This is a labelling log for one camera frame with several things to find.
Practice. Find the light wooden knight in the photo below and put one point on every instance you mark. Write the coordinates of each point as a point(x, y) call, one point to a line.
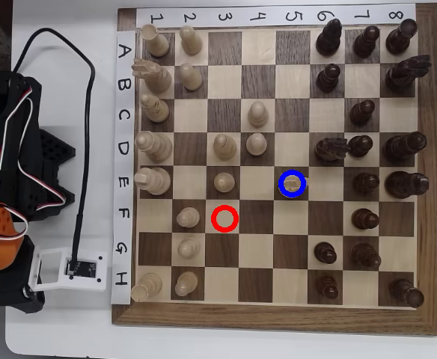
point(158, 78)

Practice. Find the wooden chessboard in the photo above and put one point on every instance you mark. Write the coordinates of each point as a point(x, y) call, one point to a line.
point(256, 319)

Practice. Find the light wooden rook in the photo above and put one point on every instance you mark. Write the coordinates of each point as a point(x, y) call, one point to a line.
point(155, 43)
point(148, 286)

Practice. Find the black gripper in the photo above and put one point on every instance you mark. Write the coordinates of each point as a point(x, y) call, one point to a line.
point(14, 295)

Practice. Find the light wooden queen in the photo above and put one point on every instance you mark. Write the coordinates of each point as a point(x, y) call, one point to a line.
point(158, 147)

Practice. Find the white paper strip with numbers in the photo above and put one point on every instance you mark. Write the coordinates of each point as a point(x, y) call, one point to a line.
point(203, 16)

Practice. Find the dark wooden rook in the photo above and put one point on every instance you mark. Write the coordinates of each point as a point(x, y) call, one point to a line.
point(399, 39)
point(406, 293)

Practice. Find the dark wooden knight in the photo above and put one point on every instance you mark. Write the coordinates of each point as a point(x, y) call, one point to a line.
point(329, 149)
point(402, 76)

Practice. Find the white pawn being moved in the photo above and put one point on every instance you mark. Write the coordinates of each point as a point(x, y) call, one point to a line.
point(292, 184)

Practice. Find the white paper strip with letters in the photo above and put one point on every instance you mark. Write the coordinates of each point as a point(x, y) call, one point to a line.
point(124, 131)

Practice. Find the dark wooden queen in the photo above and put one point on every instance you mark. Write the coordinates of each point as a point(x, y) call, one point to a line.
point(402, 147)

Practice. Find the dark wooden bishop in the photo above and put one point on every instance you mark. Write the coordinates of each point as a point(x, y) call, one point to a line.
point(327, 41)
point(365, 256)

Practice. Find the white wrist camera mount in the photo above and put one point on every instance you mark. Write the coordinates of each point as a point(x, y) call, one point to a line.
point(84, 284)

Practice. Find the white pawn D3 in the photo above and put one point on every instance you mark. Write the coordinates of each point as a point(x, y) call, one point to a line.
point(225, 147)

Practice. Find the light wooden king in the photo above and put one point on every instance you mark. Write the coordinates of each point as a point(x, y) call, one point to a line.
point(155, 181)

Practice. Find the light wooden pawn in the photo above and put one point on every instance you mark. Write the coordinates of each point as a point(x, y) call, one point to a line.
point(224, 183)
point(191, 43)
point(188, 218)
point(190, 78)
point(188, 248)
point(256, 144)
point(186, 284)
point(258, 115)

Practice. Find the dark wooden pawn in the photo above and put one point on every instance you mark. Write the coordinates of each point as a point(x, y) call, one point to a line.
point(361, 112)
point(365, 219)
point(326, 253)
point(327, 288)
point(365, 43)
point(327, 79)
point(366, 184)
point(360, 146)

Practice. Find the dark wooden king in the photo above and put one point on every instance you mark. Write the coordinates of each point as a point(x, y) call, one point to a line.
point(404, 184)

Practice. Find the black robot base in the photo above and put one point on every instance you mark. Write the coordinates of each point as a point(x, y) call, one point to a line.
point(55, 149)

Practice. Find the light wooden bishop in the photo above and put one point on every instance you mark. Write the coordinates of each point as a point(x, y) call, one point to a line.
point(155, 109)

